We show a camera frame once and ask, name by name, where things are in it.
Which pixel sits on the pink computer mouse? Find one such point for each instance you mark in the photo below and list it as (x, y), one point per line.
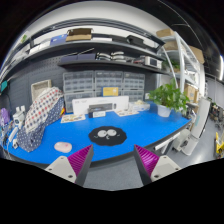
(63, 147)

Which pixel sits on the grey drawer cabinet left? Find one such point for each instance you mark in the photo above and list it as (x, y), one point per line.
(77, 85)

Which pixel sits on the yellow card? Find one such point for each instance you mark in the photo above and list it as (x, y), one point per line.
(110, 91)

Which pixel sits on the white metal shelving rack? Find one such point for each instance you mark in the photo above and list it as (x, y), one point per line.
(185, 61)

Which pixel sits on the white small box right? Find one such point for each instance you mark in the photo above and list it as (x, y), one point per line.
(138, 107)

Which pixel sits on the grey drawer cabinet middle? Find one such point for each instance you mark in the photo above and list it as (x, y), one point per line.
(105, 78)

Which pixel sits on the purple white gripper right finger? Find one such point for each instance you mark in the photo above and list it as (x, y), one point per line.
(151, 166)

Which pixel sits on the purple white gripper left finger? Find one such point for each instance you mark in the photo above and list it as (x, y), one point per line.
(73, 168)

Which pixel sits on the white framed tray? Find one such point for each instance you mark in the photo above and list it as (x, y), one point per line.
(38, 87)

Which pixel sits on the patterned fabric bag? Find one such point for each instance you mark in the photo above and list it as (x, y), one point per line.
(47, 108)

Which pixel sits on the purple object at left edge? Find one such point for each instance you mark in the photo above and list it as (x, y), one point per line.
(4, 117)

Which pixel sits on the black round face mouse pad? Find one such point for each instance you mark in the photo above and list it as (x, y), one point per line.
(107, 136)

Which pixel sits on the long white box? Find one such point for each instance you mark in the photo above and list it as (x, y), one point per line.
(81, 106)

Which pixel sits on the white power adapter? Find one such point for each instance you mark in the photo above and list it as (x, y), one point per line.
(19, 116)

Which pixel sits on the grey drawer cabinet right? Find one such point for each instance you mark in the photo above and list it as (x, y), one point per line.
(133, 86)

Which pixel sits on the grey drawer cabinet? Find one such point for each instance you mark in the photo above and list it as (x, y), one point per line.
(105, 78)
(77, 85)
(133, 86)

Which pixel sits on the cardboard box on top shelf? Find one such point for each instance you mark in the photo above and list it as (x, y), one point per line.
(79, 34)

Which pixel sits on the illustrated paper sheet left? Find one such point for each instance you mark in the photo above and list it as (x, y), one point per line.
(72, 118)

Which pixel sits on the white instrument on shelf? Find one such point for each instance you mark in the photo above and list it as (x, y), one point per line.
(150, 61)

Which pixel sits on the green potted plant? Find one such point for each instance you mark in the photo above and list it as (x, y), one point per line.
(168, 97)

